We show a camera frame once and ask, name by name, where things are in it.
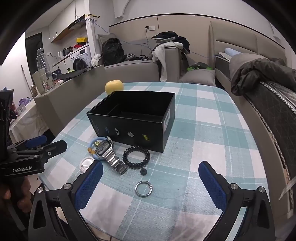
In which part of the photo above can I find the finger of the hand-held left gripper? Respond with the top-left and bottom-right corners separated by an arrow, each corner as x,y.
10,140 -> 68,163
6,136 -> 47,151

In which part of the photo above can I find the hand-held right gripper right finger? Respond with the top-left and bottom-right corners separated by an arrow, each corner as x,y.
198,161 -> 277,241

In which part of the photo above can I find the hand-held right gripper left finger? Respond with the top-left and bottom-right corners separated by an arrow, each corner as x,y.
28,160 -> 104,241

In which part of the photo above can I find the silver metal watch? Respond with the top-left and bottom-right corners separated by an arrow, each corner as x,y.
95,137 -> 128,175

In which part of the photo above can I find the light blue ring bracelet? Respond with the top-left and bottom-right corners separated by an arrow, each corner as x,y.
88,136 -> 109,161

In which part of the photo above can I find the black bead bracelet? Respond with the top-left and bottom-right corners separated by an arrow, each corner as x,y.
122,146 -> 151,168

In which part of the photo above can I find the silver metal ring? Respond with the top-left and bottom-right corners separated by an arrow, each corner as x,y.
135,181 -> 153,198

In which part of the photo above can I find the black cardboard box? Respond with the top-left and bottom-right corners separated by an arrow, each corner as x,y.
86,90 -> 176,153

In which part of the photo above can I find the person's left hand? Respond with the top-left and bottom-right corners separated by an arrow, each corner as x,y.
0,181 -> 31,209

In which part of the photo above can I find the white cloth cover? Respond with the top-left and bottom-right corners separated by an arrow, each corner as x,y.
9,102 -> 53,144

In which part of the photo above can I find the grey upholstered seat back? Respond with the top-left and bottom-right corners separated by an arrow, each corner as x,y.
33,65 -> 107,139

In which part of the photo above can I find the teal checked tablecloth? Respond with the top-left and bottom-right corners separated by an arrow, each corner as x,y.
38,81 -> 262,241

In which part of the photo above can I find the black flat item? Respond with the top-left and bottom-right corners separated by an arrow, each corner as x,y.
53,67 -> 87,80

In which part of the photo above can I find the clear plastic bottle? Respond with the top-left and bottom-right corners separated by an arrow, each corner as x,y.
36,48 -> 52,90

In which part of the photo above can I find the yellow apple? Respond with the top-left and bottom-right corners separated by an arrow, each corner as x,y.
105,79 -> 124,95

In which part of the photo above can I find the dark door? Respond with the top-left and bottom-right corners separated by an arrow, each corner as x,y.
25,32 -> 43,77

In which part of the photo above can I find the white washing machine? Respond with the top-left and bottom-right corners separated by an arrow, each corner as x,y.
69,45 -> 93,71

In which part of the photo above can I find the white cloth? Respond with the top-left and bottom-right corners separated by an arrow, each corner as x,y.
90,54 -> 103,66

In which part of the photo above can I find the black quilted chair back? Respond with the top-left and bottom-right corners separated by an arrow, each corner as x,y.
245,81 -> 296,216

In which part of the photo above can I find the grey cushion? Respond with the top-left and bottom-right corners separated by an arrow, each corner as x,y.
179,68 -> 216,87

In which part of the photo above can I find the black backpack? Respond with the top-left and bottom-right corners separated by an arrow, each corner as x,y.
101,37 -> 126,66

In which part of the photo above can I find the grey sofa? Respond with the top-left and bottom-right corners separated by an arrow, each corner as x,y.
97,34 -> 181,82

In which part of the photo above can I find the green and black item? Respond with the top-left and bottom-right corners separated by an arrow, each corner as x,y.
186,62 -> 213,71

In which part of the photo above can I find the dark olive jacket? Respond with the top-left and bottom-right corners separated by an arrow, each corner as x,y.
231,58 -> 296,96

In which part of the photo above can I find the grey blanket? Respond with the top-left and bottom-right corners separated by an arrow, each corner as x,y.
229,53 -> 266,75

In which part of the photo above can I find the range hood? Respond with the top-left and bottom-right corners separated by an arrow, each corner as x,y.
67,14 -> 87,30

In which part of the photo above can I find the light blue pillow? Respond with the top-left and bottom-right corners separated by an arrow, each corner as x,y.
224,47 -> 242,56

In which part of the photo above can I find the pile of clothes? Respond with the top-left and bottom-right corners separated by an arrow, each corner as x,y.
149,31 -> 191,81

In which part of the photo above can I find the beige upholstered bed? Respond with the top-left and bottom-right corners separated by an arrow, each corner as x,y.
209,21 -> 296,121

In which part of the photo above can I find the white wall cabinet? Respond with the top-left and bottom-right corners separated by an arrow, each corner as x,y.
48,0 -> 77,42

